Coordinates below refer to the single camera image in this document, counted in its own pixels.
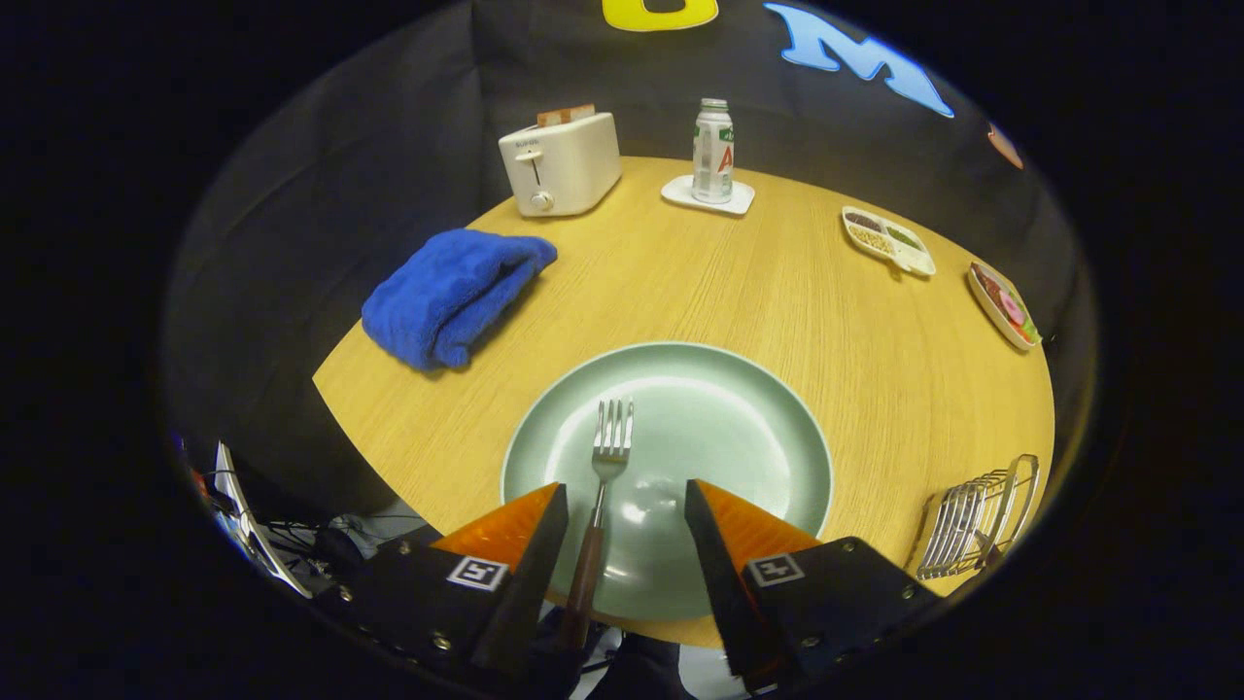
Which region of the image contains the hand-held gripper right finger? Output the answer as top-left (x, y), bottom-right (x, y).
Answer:
top-left (684, 478), bottom-right (942, 693)

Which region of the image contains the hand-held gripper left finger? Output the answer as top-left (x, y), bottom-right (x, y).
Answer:
top-left (311, 481), bottom-right (570, 682)

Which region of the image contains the metal fork wooden handle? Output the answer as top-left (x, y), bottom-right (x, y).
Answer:
top-left (559, 399), bottom-right (636, 652)

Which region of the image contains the pale green plate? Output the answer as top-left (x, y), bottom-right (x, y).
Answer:
top-left (501, 341), bottom-right (835, 623)

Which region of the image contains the blue folded towel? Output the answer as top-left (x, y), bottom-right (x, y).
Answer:
top-left (361, 228), bottom-right (559, 372)

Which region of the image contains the white plate with food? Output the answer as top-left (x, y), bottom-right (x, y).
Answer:
top-left (967, 261), bottom-right (1043, 352)

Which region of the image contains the white divided condiment dish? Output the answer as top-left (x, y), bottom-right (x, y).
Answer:
top-left (842, 206), bottom-right (938, 279)

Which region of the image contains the white square coaster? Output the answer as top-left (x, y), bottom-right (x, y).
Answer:
top-left (661, 174), bottom-right (756, 217)

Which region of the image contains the black backdrop cloth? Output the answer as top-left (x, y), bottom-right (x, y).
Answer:
top-left (160, 0), bottom-right (1099, 507)

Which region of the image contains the white toaster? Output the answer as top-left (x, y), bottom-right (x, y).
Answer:
top-left (498, 112), bottom-right (623, 218)

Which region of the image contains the small plastic drink bottle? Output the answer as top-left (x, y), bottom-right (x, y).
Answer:
top-left (692, 98), bottom-right (735, 205)

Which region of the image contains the metal wire basket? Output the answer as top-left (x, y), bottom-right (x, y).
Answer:
top-left (916, 454), bottom-right (1041, 582)

